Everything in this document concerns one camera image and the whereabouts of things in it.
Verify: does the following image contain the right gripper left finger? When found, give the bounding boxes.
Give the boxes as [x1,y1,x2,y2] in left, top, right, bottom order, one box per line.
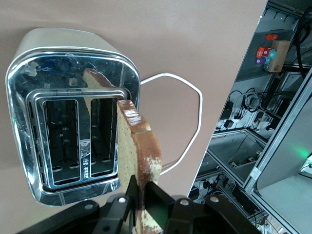
[17,175,141,234]

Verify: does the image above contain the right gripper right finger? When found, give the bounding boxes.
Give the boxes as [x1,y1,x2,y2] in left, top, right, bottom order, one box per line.
[143,180,263,234]

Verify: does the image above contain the slice of brown bread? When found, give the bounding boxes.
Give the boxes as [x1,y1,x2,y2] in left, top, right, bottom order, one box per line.
[116,99,163,234]

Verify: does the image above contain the cream and chrome toaster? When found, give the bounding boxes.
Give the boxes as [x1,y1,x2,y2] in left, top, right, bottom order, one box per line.
[5,27,141,207]

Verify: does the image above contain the brown table cover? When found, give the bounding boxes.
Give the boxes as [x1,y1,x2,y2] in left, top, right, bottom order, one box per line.
[0,0,269,220]

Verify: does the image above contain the red box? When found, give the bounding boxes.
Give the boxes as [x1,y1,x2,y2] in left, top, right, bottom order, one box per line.
[257,46,272,59]

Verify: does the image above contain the wooden block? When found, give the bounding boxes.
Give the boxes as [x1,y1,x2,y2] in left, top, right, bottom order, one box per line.
[267,39,291,73]

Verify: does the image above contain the white toaster power cord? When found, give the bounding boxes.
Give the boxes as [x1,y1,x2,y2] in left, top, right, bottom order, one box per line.
[140,72,203,176]

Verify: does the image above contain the aluminium frame rack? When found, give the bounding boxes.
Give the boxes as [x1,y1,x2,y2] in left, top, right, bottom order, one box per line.
[190,0,312,234]

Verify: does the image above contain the coiled white cables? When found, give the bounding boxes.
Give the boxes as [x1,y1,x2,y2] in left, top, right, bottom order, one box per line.
[240,90,263,113]

